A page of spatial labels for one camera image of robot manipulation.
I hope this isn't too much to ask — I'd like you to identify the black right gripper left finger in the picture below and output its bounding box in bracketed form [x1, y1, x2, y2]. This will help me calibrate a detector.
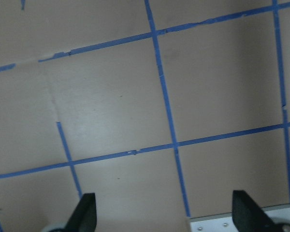
[63, 193, 97, 232]

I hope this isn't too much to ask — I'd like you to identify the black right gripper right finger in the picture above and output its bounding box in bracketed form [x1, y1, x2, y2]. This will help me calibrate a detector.
[232, 190, 283, 232]

